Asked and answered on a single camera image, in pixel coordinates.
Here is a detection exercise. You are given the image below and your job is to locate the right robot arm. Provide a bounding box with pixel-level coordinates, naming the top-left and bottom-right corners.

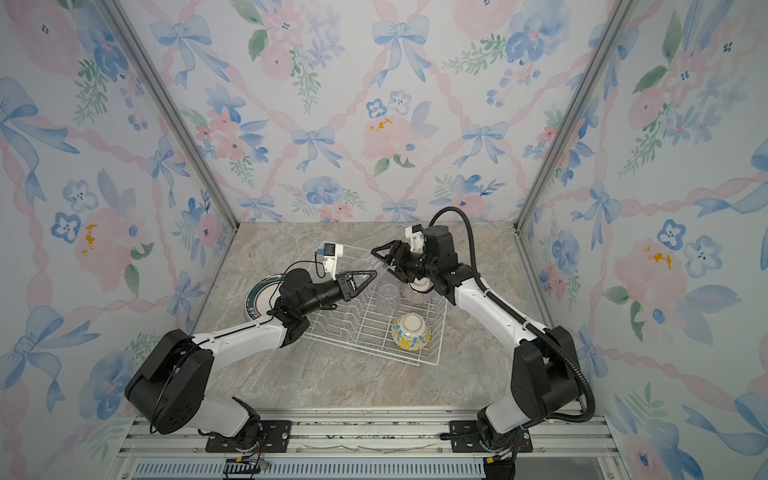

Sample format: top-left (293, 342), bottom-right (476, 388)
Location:
top-left (371, 225), bottom-right (596, 451)

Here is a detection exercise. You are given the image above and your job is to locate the black corrugated cable conduit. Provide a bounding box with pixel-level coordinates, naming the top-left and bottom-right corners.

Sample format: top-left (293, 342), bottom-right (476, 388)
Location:
top-left (428, 206), bottom-right (596, 424)

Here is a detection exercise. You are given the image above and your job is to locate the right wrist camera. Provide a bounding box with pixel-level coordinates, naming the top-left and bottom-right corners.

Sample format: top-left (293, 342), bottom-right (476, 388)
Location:
top-left (405, 224), bottom-right (425, 254)

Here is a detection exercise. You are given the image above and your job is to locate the white wire dish rack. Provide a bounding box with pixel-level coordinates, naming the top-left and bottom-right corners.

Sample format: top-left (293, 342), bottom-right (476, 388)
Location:
top-left (303, 245), bottom-right (449, 365)

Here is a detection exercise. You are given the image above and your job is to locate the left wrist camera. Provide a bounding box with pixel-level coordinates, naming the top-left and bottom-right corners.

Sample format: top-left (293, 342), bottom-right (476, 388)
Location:
top-left (317, 242), bottom-right (344, 280)

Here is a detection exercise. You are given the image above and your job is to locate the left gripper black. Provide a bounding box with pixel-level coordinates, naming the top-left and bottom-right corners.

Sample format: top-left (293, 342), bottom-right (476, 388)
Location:
top-left (299, 272), bottom-right (375, 321)

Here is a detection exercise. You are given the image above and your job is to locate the right corner aluminium profile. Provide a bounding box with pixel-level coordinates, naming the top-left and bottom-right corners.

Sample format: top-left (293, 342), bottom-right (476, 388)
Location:
top-left (519, 0), bottom-right (637, 221)

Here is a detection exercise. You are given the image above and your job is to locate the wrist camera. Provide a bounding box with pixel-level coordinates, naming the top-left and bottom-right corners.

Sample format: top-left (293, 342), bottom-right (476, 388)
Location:
top-left (317, 242), bottom-right (344, 280)
top-left (405, 224), bottom-right (425, 254)

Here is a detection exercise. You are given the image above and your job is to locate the left corner aluminium profile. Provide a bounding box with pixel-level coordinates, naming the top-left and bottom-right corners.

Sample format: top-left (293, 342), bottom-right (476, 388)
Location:
top-left (95, 0), bottom-right (239, 230)

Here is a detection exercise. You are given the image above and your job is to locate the corner aluminium profile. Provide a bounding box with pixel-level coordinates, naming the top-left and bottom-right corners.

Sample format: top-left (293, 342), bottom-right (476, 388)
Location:
top-left (519, 0), bottom-right (637, 221)
top-left (95, 0), bottom-right (239, 230)

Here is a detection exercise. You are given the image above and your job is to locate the clear glass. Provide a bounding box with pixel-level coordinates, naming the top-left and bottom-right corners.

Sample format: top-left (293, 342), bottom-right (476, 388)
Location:
top-left (349, 254), bottom-right (391, 284)
top-left (377, 283), bottom-right (401, 304)

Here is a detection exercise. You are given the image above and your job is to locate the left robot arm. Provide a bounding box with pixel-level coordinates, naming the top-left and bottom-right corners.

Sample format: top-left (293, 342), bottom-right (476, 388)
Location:
top-left (124, 268), bottom-right (377, 451)

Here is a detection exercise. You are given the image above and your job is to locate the thin black left cable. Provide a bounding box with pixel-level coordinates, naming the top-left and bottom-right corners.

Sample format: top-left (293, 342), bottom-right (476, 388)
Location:
top-left (272, 257), bottom-right (328, 301)

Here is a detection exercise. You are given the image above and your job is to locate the yellow blue patterned bowl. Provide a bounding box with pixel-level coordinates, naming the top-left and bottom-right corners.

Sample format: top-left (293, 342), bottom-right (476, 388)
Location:
top-left (391, 313), bottom-right (432, 351)

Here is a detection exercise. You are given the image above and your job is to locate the clear glass front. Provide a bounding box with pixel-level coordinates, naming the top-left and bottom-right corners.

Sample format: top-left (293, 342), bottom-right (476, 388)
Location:
top-left (349, 254), bottom-right (391, 284)

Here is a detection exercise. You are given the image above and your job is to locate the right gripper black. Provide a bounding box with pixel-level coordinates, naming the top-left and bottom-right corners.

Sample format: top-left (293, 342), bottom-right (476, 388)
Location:
top-left (371, 243), bottom-right (438, 285)

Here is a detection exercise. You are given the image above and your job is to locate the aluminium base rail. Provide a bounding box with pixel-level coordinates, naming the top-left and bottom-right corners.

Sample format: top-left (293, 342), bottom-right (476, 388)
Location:
top-left (107, 407), bottom-right (629, 479)

